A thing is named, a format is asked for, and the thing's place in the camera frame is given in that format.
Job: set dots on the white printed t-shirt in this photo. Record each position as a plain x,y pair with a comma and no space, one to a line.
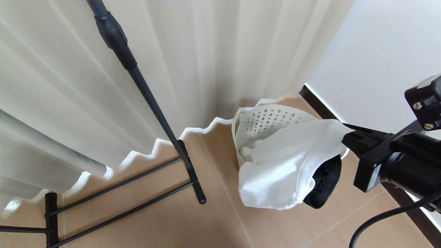
286,172

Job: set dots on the black clothes rack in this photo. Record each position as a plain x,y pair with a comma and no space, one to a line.
115,38

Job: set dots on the black garment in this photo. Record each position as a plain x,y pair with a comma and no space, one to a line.
327,182

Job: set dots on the beige curtain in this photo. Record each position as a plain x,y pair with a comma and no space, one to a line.
206,51

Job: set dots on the white laundry basket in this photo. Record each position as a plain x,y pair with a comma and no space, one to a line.
272,119

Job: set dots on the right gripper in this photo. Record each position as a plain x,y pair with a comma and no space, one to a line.
410,175

